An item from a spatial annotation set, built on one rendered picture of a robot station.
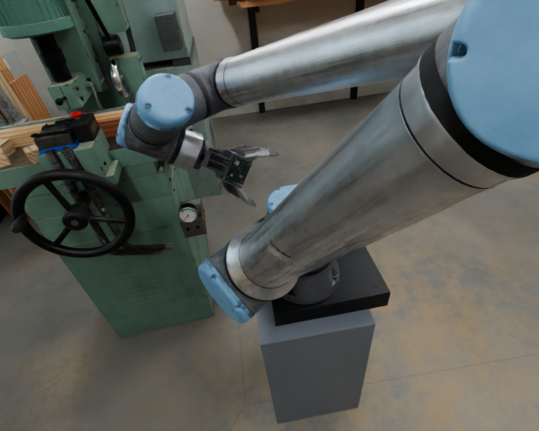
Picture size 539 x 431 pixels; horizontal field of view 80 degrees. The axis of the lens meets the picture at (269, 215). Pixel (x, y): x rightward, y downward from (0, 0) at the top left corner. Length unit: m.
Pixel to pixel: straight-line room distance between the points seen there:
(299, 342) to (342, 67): 0.66
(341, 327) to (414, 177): 0.67
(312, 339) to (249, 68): 0.65
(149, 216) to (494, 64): 1.09
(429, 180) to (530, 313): 1.60
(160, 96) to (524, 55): 0.50
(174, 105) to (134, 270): 0.88
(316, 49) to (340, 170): 0.21
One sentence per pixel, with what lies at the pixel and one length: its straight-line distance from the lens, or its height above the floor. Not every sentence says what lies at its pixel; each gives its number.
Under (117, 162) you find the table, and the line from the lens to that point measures 1.06.
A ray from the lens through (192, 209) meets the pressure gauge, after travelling 1.09.
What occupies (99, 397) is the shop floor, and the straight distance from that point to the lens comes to 1.62.
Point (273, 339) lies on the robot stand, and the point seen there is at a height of 0.55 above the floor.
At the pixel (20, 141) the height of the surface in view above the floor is 0.92.
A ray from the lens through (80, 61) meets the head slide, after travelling 1.26.
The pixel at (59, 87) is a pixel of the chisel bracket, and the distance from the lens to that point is 1.16.
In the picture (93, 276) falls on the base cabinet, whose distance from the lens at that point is 1.41.
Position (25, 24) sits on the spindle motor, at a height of 1.23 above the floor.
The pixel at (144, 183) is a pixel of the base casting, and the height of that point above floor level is 0.77.
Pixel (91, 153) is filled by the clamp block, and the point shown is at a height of 0.94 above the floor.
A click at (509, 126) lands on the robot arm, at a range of 0.21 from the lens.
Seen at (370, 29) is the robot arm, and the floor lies 1.23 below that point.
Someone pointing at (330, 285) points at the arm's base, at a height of 0.64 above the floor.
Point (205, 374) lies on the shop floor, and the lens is 1.49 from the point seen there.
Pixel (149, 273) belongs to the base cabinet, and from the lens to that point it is 1.37.
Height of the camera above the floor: 1.31
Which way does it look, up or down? 39 degrees down
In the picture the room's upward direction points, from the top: 7 degrees counter-clockwise
